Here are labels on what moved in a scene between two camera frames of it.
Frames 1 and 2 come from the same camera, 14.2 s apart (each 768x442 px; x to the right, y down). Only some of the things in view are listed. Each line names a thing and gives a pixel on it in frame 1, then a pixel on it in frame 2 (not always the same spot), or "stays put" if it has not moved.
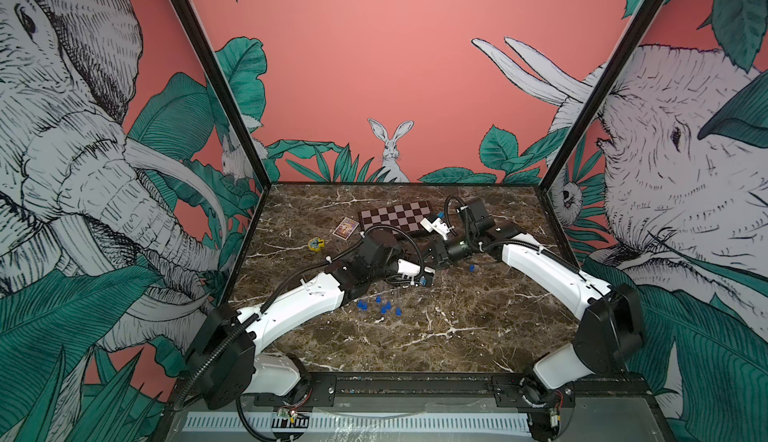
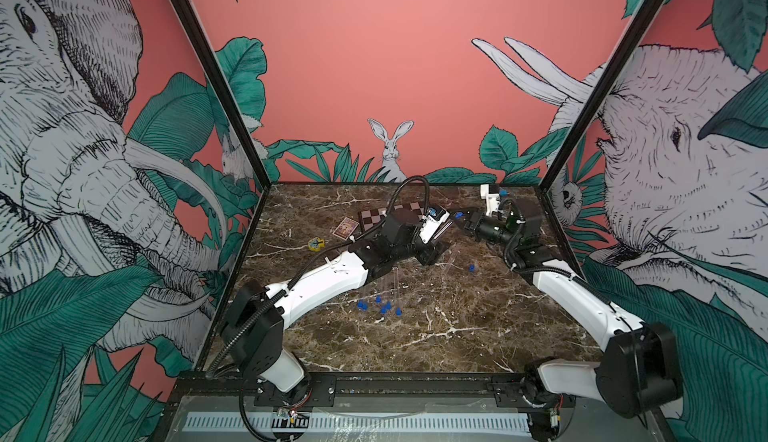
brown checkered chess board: [407, 217] stays put
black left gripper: [393, 280] -> [432, 253]
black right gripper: [439, 253] -> [476, 223]
